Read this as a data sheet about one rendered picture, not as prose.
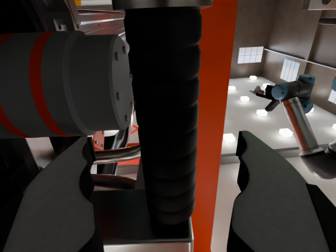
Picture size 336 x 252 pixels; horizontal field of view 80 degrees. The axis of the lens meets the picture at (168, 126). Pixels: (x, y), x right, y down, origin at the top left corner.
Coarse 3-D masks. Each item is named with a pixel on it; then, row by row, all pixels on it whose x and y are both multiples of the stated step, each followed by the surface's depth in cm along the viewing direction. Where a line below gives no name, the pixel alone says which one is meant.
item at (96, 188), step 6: (96, 174) 32; (102, 174) 32; (108, 174) 33; (96, 180) 32; (102, 180) 31; (108, 180) 31; (114, 180) 31; (120, 180) 31; (126, 180) 31; (132, 180) 31; (96, 186) 31; (102, 186) 31; (108, 186) 31; (114, 186) 31; (120, 186) 31; (126, 186) 30; (132, 186) 30
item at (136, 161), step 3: (132, 126) 715; (135, 126) 716; (135, 129) 725; (132, 132) 727; (135, 159) 402; (138, 159) 403; (120, 162) 406; (123, 162) 406; (126, 162) 406; (129, 162) 406; (132, 162) 406; (135, 162) 406; (138, 162) 406; (210, 249) 257
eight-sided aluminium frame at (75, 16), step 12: (36, 0) 41; (48, 0) 42; (60, 0) 41; (72, 0) 44; (48, 12) 44; (60, 12) 44; (72, 12) 44; (48, 24) 45; (60, 24) 46; (72, 24) 45
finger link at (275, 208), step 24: (240, 144) 11; (264, 144) 10; (240, 168) 9; (264, 168) 8; (288, 168) 8; (240, 192) 7; (264, 192) 7; (288, 192) 7; (240, 216) 7; (264, 216) 7; (288, 216) 6; (312, 216) 6; (240, 240) 6; (264, 240) 6; (288, 240) 6; (312, 240) 6
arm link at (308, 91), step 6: (300, 78) 100; (306, 78) 98; (312, 78) 97; (300, 84) 97; (306, 84) 98; (312, 84) 99; (300, 90) 98; (306, 90) 99; (300, 96) 102; (306, 96) 102
